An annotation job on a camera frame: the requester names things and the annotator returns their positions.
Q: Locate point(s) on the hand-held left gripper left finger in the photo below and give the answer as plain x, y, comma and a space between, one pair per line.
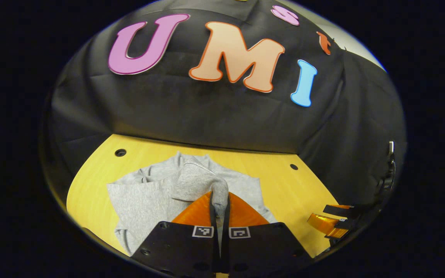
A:
215, 255

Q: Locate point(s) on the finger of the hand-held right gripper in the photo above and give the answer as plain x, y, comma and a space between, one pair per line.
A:
325, 224
338, 211

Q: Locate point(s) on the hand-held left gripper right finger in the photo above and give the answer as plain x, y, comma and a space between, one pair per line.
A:
225, 255

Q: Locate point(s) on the gray zip-neck sweatshirt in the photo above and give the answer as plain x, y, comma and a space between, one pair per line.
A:
149, 200

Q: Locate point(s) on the black backdrop cloth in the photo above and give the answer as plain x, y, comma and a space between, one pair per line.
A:
207, 116

